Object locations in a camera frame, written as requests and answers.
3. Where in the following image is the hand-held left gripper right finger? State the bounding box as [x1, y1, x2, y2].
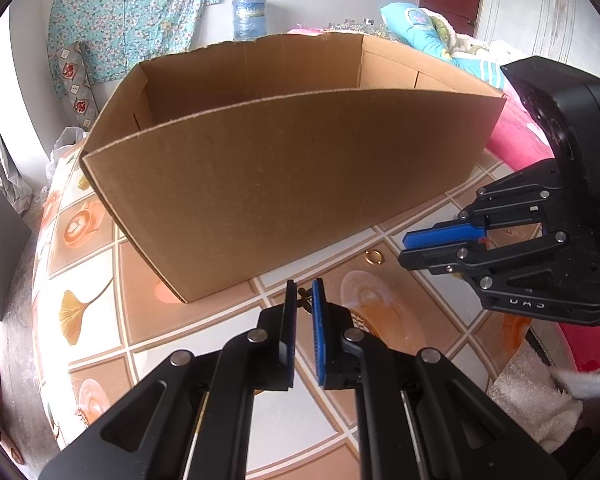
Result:
[311, 278, 566, 480]

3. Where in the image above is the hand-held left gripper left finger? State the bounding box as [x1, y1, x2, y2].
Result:
[39, 279, 299, 480]

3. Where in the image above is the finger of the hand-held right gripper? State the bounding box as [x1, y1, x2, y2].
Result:
[403, 159, 564, 251]
[398, 232, 600, 289]

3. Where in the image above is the brown cardboard box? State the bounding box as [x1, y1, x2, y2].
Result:
[79, 31, 510, 304]

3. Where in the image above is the pink floral bed blanket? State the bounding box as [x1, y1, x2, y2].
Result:
[484, 82, 600, 374]

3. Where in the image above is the white fluffy towel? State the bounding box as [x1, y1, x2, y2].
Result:
[487, 344, 600, 454]

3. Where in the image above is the white crumpled blanket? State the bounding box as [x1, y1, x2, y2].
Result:
[450, 32, 527, 69]

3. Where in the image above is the white wardrobe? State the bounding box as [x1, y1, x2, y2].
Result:
[474, 0, 600, 92]

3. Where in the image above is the leaf and cup patterned tablecloth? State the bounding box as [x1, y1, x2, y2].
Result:
[30, 144, 600, 480]

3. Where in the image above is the light blue quilt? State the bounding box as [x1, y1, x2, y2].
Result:
[379, 2, 506, 92]

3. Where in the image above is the white plastic bag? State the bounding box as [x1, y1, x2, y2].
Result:
[47, 127, 89, 176]

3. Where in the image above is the blue water bottle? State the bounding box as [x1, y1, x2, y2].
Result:
[231, 0, 270, 43]

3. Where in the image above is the dark grey cabinet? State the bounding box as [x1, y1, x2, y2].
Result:
[0, 182, 34, 321]

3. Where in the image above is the patterned folded mat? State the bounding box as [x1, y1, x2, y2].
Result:
[59, 41, 101, 131]

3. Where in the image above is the turquoise floral wall cloth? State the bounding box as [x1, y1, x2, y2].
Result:
[47, 0, 220, 99]

